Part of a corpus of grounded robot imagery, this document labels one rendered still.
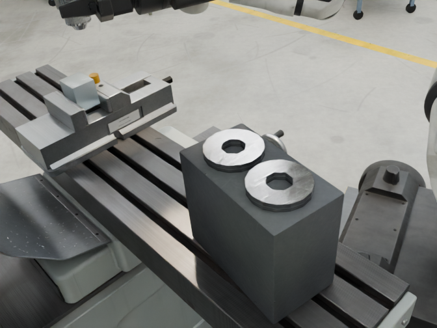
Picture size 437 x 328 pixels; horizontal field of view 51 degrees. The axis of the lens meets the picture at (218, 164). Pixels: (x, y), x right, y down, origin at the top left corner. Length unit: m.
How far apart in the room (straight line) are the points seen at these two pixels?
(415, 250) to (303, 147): 1.36
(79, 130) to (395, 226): 0.83
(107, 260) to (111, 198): 0.15
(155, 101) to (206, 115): 1.74
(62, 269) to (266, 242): 0.52
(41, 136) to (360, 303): 0.70
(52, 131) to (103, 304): 0.39
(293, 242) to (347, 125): 2.17
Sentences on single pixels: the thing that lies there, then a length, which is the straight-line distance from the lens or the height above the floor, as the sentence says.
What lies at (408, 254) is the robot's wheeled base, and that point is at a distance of 1.27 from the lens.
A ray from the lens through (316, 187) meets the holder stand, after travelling 0.61.
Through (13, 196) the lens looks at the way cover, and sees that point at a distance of 1.09.
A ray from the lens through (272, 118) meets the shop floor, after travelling 2.76.
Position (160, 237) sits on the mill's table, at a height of 0.91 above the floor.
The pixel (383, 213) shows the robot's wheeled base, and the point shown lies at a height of 0.59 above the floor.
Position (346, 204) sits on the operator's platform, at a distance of 1.61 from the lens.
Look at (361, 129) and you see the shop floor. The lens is 2.70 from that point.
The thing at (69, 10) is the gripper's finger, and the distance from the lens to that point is 0.87.
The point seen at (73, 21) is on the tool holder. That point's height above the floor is 1.21.
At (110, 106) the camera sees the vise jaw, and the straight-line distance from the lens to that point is 1.03.
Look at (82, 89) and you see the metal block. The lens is 1.02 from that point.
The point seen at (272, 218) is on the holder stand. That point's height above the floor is 1.10.
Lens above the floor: 1.49
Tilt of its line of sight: 38 degrees down
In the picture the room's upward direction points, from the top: 5 degrees counter-clockwise
